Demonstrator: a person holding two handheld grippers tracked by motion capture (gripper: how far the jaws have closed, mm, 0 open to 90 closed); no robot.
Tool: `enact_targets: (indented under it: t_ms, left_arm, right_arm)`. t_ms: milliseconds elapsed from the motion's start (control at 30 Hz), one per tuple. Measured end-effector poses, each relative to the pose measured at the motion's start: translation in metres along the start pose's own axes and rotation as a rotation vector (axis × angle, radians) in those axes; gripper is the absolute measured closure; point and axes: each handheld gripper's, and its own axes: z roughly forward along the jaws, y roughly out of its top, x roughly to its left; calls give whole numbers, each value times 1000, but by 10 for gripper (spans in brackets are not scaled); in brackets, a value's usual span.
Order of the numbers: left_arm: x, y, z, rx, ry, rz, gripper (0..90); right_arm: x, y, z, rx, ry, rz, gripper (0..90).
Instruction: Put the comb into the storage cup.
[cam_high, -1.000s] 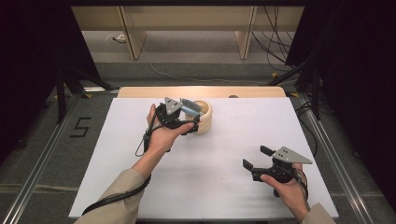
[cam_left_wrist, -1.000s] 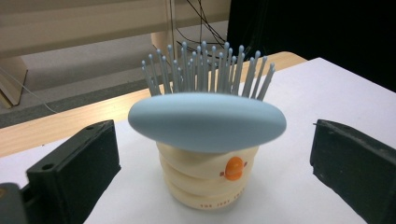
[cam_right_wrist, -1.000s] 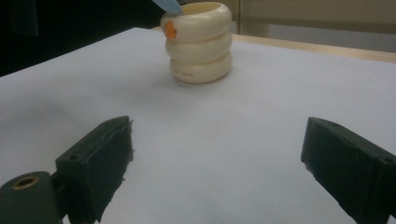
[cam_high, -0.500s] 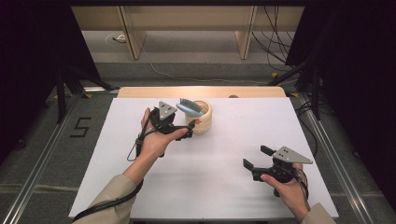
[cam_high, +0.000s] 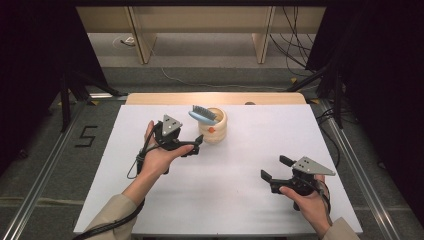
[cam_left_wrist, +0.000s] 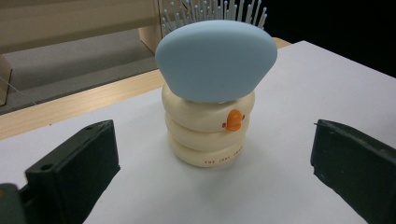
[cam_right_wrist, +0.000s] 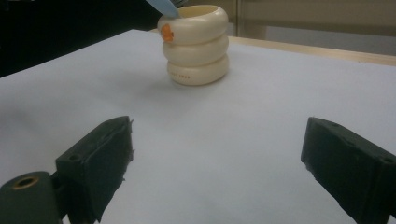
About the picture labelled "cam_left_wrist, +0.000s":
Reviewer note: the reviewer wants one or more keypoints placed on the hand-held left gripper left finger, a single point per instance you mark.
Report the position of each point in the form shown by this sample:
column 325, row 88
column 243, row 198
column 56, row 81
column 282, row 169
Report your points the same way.
column 71, row 174

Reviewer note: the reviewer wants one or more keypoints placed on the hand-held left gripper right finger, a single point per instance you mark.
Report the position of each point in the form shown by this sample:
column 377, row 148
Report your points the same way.
column 358, row 168

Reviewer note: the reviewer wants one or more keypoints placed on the light blue hairbrush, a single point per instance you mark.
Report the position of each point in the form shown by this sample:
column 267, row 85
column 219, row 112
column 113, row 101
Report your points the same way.
column 214, row 62

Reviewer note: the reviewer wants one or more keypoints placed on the white board sheet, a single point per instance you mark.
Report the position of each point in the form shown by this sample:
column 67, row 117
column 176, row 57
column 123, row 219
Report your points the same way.
column 280, row 155

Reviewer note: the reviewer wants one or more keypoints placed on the black curtain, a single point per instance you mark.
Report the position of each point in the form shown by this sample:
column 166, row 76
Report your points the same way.
column 342, row 25

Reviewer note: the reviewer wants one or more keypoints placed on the wooden shelf unit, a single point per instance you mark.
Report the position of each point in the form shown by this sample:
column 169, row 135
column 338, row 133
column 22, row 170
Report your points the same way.
column 77, row 25

